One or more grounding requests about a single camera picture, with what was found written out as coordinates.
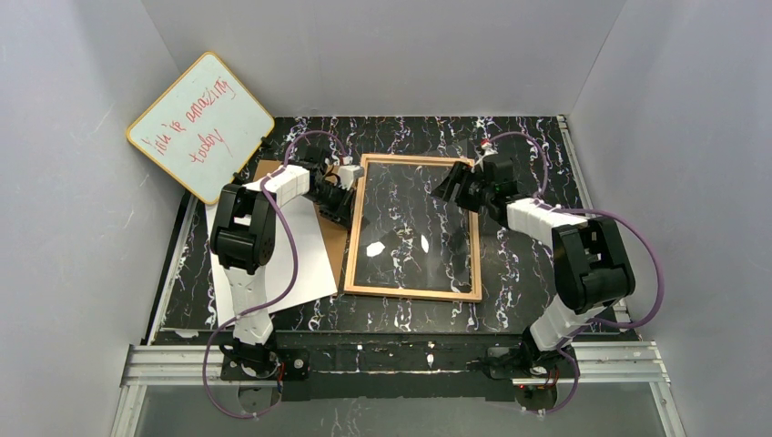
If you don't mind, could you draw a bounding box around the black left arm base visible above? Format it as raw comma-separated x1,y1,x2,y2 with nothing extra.
218,344,310,381

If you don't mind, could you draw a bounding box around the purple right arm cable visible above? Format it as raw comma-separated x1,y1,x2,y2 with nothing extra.
480,131,665,416

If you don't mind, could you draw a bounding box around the printed colour photo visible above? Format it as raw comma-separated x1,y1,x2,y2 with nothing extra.
205,180,339,327

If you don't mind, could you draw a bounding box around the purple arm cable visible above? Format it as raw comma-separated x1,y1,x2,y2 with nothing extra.
201,129,351,422
480,131,665,416

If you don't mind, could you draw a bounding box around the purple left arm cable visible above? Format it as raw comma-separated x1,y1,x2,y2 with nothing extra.
201,129,351,422

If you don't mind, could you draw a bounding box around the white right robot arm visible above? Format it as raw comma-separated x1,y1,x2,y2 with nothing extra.
431,155,635,354

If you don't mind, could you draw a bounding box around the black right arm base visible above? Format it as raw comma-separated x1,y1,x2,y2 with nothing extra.
479,346,576,384

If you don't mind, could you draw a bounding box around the aluminium mounting rail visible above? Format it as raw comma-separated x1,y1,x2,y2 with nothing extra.
121,340,671,386

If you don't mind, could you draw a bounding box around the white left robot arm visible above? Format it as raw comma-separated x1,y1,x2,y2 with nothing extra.
208,146,364,345

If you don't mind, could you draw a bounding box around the clear frame glass sheet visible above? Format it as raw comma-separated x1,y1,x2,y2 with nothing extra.
354,139,478,294

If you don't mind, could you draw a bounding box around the yellow-edged whiteboard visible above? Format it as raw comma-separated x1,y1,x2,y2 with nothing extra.
126,51,275,205

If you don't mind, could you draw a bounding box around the brown frame backing board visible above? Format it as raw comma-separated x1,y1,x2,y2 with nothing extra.
253,160,350,288

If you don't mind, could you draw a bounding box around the wooden picture frame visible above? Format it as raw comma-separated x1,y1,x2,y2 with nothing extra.
343,153,483,303

